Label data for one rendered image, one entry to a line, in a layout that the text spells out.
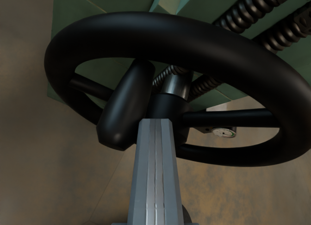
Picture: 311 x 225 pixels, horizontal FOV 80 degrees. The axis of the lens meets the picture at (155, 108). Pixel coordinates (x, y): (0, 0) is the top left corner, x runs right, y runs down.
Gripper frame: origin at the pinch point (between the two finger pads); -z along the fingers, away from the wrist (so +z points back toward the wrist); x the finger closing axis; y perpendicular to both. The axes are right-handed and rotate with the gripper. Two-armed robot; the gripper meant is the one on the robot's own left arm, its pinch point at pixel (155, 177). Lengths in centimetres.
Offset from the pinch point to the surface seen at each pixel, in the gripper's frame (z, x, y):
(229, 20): -12.8, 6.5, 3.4
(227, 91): -31.5, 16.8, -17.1
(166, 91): -14.5, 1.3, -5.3
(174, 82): -15.5, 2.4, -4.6
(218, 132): -30.2, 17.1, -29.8
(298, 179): -93, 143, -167
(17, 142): -47, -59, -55
